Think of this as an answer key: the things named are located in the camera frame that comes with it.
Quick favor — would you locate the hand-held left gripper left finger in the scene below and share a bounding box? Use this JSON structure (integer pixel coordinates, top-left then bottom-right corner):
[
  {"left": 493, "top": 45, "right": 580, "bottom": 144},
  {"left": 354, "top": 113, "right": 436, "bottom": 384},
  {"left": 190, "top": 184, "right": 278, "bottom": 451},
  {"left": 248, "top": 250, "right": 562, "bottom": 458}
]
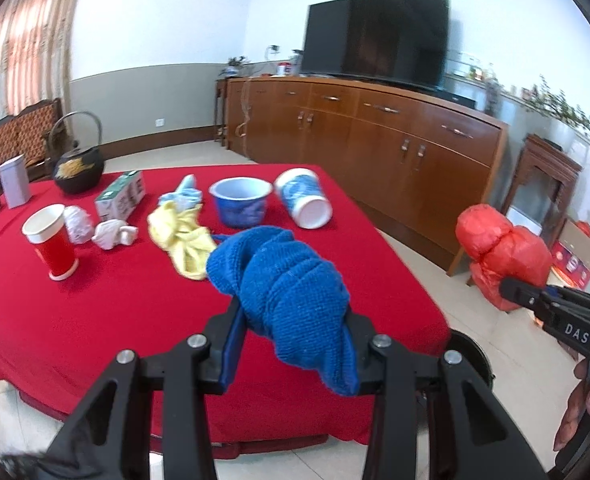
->
[{"left": 40, "top": 297, "right": 248, "bottom": 480}]

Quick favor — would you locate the pale hanging cord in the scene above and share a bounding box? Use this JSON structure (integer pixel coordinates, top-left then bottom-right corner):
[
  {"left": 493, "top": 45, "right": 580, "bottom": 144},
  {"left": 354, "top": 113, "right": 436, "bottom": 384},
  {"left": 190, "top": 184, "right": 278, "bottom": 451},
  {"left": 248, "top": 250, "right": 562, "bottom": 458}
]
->
[{"left": 237, "top": 77, "right": 253, "bottom": 153}]

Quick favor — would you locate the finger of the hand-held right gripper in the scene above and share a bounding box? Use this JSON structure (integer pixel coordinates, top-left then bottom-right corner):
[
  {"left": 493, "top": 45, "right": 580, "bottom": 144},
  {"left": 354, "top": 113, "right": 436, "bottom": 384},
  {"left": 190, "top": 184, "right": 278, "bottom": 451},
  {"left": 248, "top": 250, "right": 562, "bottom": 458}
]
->
[
  {"left": 545, "top": 285, "right": 590, "bottom": 307},
  {"left": 499, "top": 276, "right": 546, "bottom": 313}
]

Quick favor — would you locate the black iron teapot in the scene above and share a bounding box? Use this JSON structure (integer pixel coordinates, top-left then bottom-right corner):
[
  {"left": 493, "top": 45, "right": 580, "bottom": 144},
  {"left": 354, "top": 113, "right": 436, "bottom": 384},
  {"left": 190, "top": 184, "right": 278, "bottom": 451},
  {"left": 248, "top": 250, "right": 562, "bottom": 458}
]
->
[{"left": 48, "top": 110, "right": 106, "bottom": 195}]

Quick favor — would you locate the yellow cloth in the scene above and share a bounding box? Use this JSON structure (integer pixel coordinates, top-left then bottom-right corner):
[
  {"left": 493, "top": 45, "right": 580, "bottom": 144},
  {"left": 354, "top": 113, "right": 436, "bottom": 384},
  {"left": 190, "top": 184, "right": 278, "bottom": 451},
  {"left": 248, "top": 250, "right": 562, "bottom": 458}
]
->
[{"left": 147, "top": 203, "right": 217, "bottom": 281}]

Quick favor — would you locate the light blue face mask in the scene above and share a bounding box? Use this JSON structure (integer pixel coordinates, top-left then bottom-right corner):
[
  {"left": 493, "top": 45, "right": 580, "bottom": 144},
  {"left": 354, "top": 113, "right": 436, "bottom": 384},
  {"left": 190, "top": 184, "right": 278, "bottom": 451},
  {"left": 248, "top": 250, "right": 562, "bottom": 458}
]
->
[{"left": 158, "top": 174, "right": 205, "bottom": 210}]

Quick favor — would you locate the crumpled white tissue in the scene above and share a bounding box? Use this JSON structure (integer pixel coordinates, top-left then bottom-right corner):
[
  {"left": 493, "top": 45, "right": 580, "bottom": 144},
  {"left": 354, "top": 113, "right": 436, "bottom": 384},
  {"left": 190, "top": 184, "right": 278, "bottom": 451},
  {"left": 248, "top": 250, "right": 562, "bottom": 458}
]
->
[
  {"left": 64, "top": 205, "right": 94, "bottom": 245},
  {"left": 93, "top": 219, "right": 140, "bottom": 251}
]

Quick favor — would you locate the blue knitted cloth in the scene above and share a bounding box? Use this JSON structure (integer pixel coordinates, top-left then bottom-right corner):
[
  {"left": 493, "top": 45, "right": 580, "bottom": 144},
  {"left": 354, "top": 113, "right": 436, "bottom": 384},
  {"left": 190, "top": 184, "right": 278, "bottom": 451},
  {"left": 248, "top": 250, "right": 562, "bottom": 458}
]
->
[{"left": 206, "top": 226, "right": 361, "bottom": 397}]

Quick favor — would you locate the grey tin box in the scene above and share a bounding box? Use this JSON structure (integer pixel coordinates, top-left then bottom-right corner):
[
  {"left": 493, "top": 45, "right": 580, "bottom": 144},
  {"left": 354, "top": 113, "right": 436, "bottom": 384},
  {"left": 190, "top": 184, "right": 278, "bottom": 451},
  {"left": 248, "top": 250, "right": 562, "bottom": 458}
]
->
[{"left": 0, "top": 155, "right": 30, "bottom": 209}]

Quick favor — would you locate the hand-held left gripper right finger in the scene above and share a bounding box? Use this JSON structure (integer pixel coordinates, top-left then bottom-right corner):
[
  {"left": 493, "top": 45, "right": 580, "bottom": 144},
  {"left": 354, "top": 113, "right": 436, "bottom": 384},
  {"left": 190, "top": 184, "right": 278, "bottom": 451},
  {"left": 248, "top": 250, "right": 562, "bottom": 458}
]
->
[{"left": 342, "top": 310, "right": 548, "bottom": 480}]

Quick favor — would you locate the blue and white paper cup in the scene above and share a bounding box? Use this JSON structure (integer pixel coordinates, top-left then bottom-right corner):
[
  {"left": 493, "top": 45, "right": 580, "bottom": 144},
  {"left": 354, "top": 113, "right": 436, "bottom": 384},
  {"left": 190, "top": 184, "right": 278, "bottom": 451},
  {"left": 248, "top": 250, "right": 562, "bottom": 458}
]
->
[{"left": 274, "top": 168, "right": 334, "bottom": 229}]

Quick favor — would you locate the black set-top box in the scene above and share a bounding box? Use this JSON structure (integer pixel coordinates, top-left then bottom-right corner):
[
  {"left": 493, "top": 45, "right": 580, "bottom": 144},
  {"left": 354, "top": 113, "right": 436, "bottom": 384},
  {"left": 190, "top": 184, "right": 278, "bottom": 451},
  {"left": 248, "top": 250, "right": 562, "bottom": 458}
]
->
[{"left": 432, "top": 89, "right": 476, "bottom": 109}]

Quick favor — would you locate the beige curtain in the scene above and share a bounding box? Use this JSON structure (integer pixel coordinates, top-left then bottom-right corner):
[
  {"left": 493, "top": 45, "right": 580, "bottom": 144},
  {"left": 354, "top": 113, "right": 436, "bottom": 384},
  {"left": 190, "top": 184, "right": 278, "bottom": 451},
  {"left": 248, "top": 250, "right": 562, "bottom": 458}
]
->
[{"left": 0, "top": 0, "right": 90, "bottom": 133}]

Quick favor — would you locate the carved wooden bench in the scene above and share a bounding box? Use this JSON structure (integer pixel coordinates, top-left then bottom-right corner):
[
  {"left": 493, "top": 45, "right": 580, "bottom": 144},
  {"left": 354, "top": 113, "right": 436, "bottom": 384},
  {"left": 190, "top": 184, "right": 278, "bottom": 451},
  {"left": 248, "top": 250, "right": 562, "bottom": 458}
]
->
[{"left": 0, "top": 98, "right": 63, "bottom": 186}]

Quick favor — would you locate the green and white carton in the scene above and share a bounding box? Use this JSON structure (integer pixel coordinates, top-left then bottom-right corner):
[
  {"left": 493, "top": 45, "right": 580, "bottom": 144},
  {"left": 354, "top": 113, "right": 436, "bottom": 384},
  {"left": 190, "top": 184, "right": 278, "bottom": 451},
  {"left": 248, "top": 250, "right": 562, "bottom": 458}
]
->
[{"left": 94, "top": 170, "right": 146, "bottom": 222}]

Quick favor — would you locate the leafy green branch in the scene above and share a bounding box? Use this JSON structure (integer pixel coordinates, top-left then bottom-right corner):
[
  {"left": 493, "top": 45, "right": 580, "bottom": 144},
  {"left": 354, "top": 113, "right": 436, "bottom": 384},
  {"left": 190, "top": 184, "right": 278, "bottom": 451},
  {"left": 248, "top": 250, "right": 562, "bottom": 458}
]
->
[{"left": 522, "top": 75, "right": 590, "bottom": 141}]

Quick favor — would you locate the white flat box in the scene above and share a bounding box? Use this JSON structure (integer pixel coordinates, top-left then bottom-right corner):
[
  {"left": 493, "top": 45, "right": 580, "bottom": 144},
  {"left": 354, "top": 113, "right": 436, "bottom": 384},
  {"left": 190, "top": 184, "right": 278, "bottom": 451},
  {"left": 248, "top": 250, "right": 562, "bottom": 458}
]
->
[{"left": 506, "top": 204, "right": 543, "bottom": 237}]

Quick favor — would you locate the blue plastic bowl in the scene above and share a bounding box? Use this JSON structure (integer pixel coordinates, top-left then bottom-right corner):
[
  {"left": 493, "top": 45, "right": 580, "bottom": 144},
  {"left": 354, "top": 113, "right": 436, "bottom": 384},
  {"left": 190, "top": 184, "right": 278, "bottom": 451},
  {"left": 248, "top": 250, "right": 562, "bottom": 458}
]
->
[{"left": 208, "top": 177, "right": 274, "bottom": 228}]

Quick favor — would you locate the red tablecloth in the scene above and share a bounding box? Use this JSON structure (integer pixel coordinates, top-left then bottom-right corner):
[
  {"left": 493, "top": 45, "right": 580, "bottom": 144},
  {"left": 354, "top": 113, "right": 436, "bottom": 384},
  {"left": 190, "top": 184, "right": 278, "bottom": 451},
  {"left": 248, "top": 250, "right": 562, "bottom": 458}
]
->
[{"left": 0, "top": 164, "right": 451, "bottom": 461}]

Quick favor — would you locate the red plastic bag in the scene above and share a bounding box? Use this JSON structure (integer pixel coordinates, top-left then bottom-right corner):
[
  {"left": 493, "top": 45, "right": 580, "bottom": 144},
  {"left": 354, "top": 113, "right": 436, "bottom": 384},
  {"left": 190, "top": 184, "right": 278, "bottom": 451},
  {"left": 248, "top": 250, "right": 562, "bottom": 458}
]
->
[{"left": 455, "top": 203, "right": 553, "bottom": 313}]

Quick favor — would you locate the black trash bin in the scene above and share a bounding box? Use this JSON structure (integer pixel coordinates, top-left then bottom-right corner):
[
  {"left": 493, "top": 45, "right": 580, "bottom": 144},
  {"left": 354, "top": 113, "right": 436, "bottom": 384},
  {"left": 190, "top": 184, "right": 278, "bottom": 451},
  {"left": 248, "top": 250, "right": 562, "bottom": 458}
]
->
[{"left": 448, "top": 330, "right": 496, "bottom": 391}]

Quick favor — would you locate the black flat television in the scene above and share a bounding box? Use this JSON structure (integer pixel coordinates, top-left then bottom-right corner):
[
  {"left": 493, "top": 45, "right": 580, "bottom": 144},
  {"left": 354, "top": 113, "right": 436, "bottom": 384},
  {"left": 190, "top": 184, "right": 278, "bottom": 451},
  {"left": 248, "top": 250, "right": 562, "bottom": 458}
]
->
[{"left": 301, "top": 0, "right": 450, "bottom": 92}]

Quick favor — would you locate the brown wooden sideboard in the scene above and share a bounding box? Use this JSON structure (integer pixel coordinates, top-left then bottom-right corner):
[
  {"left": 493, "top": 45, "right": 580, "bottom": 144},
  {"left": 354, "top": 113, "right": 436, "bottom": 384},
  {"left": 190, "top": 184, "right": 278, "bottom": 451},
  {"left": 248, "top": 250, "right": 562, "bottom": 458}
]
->
[{"left": 225, "top": 75, "right": 509, "bottom": 277}]

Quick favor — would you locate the carved wooden stand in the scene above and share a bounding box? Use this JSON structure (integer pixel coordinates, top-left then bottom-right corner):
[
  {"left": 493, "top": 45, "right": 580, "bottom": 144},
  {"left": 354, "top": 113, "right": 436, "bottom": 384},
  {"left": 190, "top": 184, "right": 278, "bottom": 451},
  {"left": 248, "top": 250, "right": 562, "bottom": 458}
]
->
[{"left": 500, "top": 133, "right": 583, "bottom": 241}]

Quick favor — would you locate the red paper cup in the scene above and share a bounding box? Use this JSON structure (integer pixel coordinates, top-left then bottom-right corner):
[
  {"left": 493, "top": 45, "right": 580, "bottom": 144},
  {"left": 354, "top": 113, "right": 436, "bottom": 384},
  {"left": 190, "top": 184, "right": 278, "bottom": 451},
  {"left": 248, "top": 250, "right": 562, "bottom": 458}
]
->
[{"left": 21, "top": 204, "right": 80, "bottom": 281}]

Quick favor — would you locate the small potted plant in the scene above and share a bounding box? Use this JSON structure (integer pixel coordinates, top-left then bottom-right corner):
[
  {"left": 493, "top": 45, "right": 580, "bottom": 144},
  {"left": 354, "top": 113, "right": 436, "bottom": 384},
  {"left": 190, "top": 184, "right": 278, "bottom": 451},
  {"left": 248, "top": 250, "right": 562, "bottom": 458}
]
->
[{"left": 223, "top": 55, "right": 251, "bottom": 79}]

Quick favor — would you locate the printed cardboard box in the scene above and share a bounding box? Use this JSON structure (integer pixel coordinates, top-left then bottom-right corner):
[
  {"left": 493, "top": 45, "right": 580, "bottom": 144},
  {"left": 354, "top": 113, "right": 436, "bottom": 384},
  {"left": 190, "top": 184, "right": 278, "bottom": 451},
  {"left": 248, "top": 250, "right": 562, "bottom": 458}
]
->
[{"left": 550, "top": 219, "right": 590, "bottom": 291}]

